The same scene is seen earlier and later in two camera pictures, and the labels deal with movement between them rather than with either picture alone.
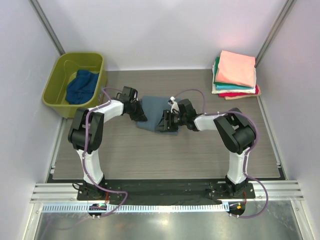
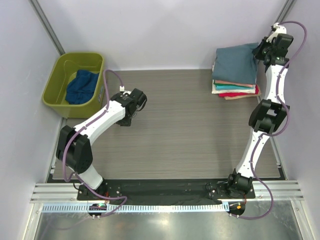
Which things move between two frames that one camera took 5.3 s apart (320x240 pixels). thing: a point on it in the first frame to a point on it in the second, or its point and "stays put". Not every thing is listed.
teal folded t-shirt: (223, 87) stays put
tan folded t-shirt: (244, 96) stays put
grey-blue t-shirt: (153, 108) to (235, 64)
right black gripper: (165, 126) to (256, 51)
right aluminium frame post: (287, 6) stays put
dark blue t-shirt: (81, 89) stays put
